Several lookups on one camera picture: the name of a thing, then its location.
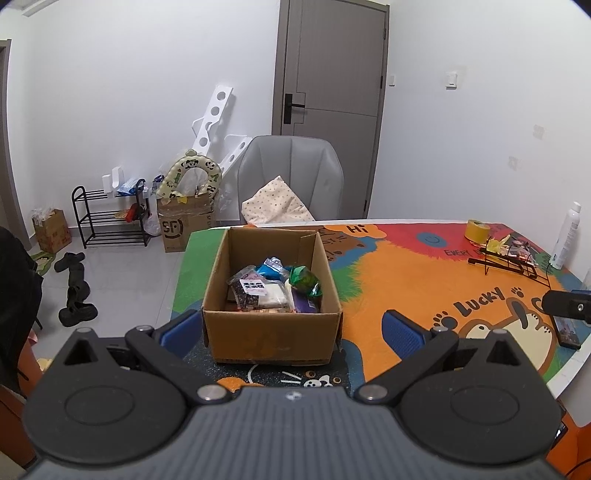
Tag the yellow tape roll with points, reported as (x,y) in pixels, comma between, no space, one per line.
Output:
(478,230)

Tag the white spray bottle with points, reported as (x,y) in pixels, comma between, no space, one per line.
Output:
(565,235)

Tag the clear packet with red contents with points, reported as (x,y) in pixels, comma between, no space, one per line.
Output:
(519,244)

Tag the white plastic holder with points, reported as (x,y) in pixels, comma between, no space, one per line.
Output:
(113,180)

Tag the black cloth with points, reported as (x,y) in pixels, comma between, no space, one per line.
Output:
(14,300)

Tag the black sandals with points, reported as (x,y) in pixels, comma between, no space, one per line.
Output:
(78,304)

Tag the clear packet with black label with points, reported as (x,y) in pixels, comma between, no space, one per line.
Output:
(258,290)

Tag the smartphone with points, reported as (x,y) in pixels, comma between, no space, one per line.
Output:
(568,330)

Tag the small cardboard box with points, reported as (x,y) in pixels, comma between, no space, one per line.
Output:
(51,229)

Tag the yellow plastic strips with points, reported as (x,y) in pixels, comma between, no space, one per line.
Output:
(491,245)

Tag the purple snack packet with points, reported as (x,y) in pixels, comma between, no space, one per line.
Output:
(304,304)

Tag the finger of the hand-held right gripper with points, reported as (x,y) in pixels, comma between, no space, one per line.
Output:
(565,305)

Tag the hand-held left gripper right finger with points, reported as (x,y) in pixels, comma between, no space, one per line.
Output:
(401,334)

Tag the blue white packet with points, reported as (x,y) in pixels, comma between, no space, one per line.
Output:
(131,186)

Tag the white perforated rack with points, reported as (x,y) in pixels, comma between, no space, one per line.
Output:
(212,120)

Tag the shiny green snack packet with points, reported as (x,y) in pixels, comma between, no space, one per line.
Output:
(304,279)

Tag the green bag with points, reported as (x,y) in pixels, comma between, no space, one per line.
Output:
(44,262)

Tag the white plastic bag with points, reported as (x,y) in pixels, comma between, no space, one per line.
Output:
(151,225)

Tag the red slipper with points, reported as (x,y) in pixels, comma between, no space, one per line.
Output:
(135,212)

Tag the black shoe rack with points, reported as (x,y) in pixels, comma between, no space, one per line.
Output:
(108,240)

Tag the blue snack packet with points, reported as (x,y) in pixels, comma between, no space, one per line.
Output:
(273,268)

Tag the polka dot cloth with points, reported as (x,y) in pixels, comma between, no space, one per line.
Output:
(277,205)

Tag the white wall switch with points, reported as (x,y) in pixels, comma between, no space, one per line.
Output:
(451,79)

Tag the grey chair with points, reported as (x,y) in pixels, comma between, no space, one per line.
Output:
(291,166)

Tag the panda print neck pillow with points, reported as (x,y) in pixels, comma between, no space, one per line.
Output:
(173,177)

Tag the grey side door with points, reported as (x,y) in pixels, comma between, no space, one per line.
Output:
(2,115)

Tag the printed cardboard box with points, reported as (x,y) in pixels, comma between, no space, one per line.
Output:
(182,226)

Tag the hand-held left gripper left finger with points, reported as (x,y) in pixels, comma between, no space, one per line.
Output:
(182,330)

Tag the black boot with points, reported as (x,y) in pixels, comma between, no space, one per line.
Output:
(69,261)

